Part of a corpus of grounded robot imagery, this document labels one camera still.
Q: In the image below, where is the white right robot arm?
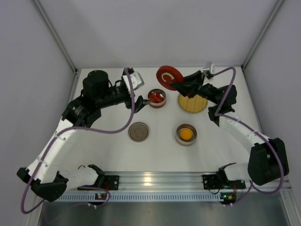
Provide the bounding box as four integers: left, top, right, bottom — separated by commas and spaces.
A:
169, 67, 289, 186

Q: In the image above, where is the right aluminium frame post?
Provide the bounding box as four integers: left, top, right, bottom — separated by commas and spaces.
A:
241, 0, 286, 72

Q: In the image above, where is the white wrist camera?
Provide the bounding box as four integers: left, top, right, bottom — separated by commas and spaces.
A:
202, 61, 215, 79
122, 68, 144, 90

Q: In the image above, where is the aluminium frame post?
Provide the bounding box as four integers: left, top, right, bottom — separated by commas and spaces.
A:
30, 0, 78, 75
241, 0, 286, 72

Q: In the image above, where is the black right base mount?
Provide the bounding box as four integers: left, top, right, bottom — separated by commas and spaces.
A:
202, 173, 246, 190

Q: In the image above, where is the beige round lid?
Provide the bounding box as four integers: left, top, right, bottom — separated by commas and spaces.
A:
128, 122, 150, 142

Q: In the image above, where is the orange round fruit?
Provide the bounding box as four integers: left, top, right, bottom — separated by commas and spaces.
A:
180, 128, 193, 140

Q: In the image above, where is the beige-banded steel container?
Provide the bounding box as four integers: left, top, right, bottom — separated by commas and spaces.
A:
175, 124, 198, 146

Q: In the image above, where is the left aluminium frame post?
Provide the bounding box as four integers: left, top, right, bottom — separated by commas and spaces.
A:
30, 0, 78, 75

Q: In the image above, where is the aluminium rail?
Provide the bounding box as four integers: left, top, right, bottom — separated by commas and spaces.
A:
65, 171, 292, 192

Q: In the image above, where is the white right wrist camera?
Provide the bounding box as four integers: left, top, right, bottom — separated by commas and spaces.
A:
202, 61, 215, 79

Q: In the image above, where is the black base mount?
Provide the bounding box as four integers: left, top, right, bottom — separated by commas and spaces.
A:
202, 173, 246, 190
101, 175, 119, 191

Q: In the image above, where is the red round lid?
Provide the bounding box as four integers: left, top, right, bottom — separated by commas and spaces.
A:
156, 65, 184, 91

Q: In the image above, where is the red-banded steel container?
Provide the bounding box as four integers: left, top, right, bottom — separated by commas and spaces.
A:
148, 89, 166, 108

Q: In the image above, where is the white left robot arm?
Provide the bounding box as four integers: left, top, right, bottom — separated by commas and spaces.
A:
17, 68, 150, 202

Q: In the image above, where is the round bamboo plate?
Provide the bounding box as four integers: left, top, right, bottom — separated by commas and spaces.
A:
177, 94, 208, 113

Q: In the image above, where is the slotted cable duct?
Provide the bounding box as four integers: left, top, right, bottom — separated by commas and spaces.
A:
56, 192, 236, 202

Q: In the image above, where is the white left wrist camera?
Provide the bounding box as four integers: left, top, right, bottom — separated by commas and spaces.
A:
122, 68, 144, 90

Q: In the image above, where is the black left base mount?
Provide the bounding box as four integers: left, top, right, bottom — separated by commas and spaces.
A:
101, 175, 119, 191

